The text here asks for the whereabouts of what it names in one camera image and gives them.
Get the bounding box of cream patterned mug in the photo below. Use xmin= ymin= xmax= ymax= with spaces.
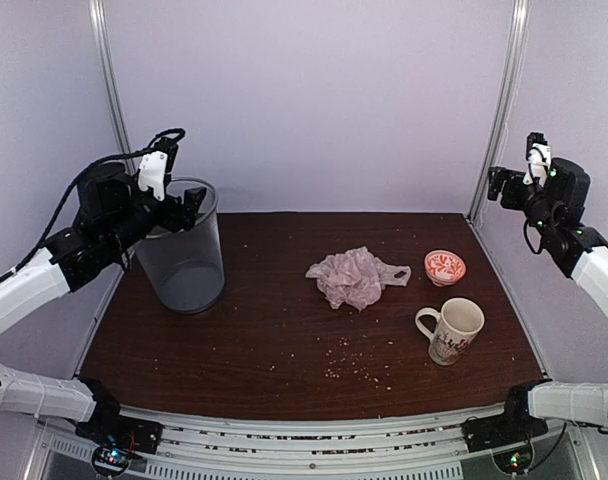
xmin=414 ymin=297 xmax=485 ymax=366

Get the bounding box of left aluminium corner post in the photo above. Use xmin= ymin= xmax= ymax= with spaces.
xmin=89 ymin=0 xmax=131 ymax=153

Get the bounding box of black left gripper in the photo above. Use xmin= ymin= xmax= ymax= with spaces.
xmin=105 ymin=178 xmax=207 ymax=255

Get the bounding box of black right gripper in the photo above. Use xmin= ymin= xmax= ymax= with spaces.
xmin=487 ymin=165 xmax=558 ymax=235

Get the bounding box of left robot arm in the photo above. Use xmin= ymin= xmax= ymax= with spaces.
xmin=0 ymin=152 xmax=207 ymax=444

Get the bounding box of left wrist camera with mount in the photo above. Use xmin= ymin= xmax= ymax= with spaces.
xmin=137 ymin=136 xmax=179 ymax=201

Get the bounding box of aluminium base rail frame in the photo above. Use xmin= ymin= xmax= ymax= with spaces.
xmin=20 ymin=404 xmax=606 ymax=479

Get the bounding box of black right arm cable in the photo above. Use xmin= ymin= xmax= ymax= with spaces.
xmin=522 ymin=209 xmax=548 ymax=256

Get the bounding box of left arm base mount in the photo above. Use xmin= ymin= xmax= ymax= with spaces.
xmin=75 ymin=415 xmax=163 ymax=478

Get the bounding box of aluminium corner post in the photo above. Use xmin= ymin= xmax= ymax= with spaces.
xmin=467 ymin=0 xmax=530 ymax=226
xmin=89 ymin=0 xmax=131 ymax=153

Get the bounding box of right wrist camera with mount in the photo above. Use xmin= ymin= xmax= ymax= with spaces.
xmin=523 ymin=132 xmax=552 ymax=186

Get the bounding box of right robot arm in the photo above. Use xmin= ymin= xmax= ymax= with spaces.
xmin=487 ymin=158 xmax=608 ymax=442

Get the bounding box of pink plastic trash bag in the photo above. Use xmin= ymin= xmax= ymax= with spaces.
xmin=305 ymin=246 xmax=412 ymax=311

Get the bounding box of red patterned bowl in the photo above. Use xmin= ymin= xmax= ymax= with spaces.
xmin=424 ymin=250 xmax=467 ymax=287

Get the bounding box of black braided left cable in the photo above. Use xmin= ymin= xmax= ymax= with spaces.
xmin=13 ymin=127 xmax=187 ymax=274

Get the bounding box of grey mesh trash bin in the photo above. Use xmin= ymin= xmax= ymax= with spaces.
xmin=135 ymin=177 xmax=225 ymax=314

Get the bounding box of right aluminium corner post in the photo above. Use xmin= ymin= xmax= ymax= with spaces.
xmin=467 ymin=0 xmax=530 ymax=226

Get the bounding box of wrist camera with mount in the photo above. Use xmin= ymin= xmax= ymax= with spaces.
xmin=523 ymin=132 xmax=552 ymax=186
xmin=137 ymin=136 xmax=179 ymax=201

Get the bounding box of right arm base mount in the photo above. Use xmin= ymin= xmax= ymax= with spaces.
xmin=461 ymin=414 xmax=548 ymax=477

